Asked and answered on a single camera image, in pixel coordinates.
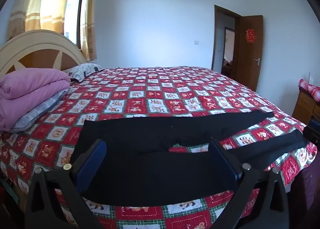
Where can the red checked printed bedspread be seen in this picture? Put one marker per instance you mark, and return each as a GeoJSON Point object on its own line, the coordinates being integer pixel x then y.
{"type": "Point", "coordinates": [150, 93]}

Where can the pink folded blanket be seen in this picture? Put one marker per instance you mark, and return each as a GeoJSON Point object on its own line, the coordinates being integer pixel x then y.
{"type": "Point", "coordinates": [30, 86]}

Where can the black pants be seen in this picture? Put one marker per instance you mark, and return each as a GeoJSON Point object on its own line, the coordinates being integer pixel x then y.
{"type": "Point", "coordinates": [155, 169]}

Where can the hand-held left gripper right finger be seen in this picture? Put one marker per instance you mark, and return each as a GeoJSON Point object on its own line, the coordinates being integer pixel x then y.
{"type": "Point", "coordinates": [225, 166]}

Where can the narrow yellow curtain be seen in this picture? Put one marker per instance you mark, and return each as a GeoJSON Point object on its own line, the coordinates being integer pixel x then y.
{"type": "Point", "coordinates": [88, 18]}

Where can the window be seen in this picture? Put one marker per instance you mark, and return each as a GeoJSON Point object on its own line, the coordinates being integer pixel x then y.
{"type": "Point", "coordinates": [72, 6]}

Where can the grey patterned pillow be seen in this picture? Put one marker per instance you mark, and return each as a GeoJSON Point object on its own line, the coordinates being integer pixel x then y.
{"type": "Point", "coordinates": [80, 71]}

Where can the brown door frame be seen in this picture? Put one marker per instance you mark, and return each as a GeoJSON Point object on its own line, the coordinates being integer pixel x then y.
{"type": "Point", "coordinates": [215, 31]}

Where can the brown wooden door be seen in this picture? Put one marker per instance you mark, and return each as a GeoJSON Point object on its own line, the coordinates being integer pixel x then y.
{"type": "Point", "coordinates": [247, 63]}

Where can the wooden cabinet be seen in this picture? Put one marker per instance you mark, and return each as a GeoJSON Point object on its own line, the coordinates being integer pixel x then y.
{"type": "Point", "coordinates": [302, 108]}

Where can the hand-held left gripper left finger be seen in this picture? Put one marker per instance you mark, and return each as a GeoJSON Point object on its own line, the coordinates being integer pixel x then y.
{"type": "Point", "coordinates": [93, 166]}

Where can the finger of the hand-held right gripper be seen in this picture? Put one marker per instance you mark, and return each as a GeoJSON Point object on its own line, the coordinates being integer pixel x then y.
{"type": "Point", "coordinates": [312, 133]}

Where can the red paper door decoration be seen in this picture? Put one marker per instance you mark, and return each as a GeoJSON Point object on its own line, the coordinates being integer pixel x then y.
{"type": "Point", "coordinates": [249, 35]}

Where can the cream wooden bed headboard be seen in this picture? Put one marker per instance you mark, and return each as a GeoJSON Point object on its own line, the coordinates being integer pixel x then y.
{"type": "Point", "coordinates": [37, 43]}

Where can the red plaid cloth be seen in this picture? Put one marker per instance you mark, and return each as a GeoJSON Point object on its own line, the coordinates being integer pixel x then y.
{"type": "Point", "coordinates": [311, 88]}

